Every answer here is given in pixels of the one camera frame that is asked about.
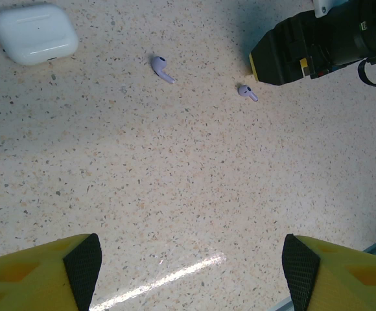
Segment white earbud charging case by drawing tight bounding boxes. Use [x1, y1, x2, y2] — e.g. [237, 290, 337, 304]
[0, 2, 80, 66]

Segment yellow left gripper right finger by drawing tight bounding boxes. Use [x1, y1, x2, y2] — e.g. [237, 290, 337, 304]
[281, 233, 376, 311]

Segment purple wireless earbud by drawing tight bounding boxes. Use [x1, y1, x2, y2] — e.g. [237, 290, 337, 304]
[237, 84, 259, 103]
[151, 55, 176, 85]

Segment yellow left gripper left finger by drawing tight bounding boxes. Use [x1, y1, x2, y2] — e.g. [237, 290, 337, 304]
[0, 233, 103, 311]

